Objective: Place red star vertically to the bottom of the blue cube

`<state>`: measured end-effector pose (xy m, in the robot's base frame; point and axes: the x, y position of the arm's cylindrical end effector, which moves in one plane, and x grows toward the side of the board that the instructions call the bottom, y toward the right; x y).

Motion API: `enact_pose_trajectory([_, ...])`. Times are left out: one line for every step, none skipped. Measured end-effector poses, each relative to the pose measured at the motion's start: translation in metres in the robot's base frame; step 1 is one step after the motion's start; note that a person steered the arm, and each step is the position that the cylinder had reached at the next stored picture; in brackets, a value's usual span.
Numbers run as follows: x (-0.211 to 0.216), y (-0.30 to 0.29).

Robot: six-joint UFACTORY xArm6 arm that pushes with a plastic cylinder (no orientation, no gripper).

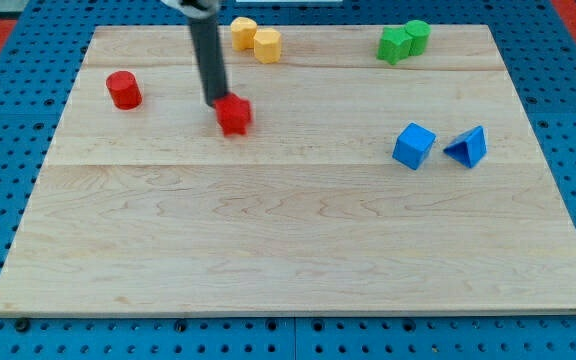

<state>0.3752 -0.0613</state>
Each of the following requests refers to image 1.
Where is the red star block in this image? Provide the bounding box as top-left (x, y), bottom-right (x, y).
top-left (213, 93), bottom-right (252, 136)

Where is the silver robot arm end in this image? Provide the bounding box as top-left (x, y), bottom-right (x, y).
top-left (160, 0), bottom-right (220, 19)

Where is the blue cube block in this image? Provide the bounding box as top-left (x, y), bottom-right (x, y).
top-left (392, 123), bottom-right (436, 170)

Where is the green star block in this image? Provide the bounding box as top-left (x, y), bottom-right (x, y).
top-left (376, 27), bottom-right (413, 65)

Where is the light wooden board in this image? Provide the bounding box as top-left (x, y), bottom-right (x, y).
top-left (0, 25), bottom-right (576, 318)

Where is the yellow hexagon block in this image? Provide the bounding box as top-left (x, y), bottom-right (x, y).
top-left (253, 28), bottom-right (282, 64)

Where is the yellow rounded block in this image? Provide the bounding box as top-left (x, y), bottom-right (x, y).
top-left (230, 17), bottom-right (258, 51)

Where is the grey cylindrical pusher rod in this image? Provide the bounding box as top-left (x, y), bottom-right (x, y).
top-left (188, 13), bottom-right (229, 107)

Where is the blue triangular prism block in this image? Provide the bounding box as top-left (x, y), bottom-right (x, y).
top-left (443, 126), bottom-right (487, 168)

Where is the red cylinder block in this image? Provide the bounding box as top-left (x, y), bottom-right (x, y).
top-left (105, 70), bottom-right (142, 110)

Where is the green cylinder block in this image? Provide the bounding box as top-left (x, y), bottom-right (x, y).
top-left (404, 20), bottom-right (431, 56)

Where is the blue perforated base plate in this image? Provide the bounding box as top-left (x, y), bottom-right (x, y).
top-left (0, 0), bottom-right (576, 359)

